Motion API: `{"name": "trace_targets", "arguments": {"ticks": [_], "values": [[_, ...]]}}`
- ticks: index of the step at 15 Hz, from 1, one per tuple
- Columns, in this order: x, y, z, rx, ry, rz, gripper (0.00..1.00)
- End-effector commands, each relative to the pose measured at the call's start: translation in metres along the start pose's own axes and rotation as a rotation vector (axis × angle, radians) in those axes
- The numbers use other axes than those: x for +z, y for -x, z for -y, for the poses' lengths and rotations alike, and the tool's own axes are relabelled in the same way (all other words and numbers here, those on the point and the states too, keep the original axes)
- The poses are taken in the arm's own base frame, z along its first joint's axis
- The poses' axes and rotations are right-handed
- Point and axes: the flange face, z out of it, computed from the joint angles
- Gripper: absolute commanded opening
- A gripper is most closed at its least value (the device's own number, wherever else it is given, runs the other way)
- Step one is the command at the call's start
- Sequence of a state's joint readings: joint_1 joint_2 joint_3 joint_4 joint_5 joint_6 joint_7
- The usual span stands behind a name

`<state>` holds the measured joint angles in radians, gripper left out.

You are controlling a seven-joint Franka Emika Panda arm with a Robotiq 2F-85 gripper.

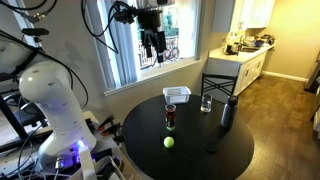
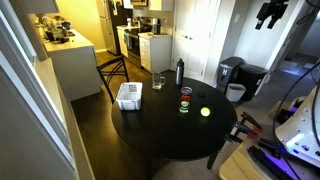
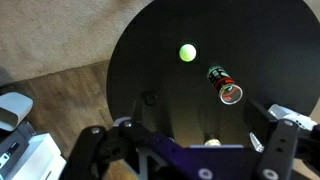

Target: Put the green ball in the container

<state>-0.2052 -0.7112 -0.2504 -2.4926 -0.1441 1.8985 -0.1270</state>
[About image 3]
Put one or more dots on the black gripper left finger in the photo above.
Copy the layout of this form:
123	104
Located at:
100	146

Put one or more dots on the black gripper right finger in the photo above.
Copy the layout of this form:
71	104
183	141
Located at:
283	146

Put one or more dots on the green tennis ball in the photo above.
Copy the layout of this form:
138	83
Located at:
187	52

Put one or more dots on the white plastic device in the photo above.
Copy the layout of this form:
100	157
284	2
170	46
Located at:
290	114

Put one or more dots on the white box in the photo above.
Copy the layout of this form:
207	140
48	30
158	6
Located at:
36	156

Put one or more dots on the dark grey box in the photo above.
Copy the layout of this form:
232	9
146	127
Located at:
13	146

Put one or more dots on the grey white rounded device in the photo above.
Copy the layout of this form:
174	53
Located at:
13	108

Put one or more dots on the beige carpet rug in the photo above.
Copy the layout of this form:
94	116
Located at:
50	30

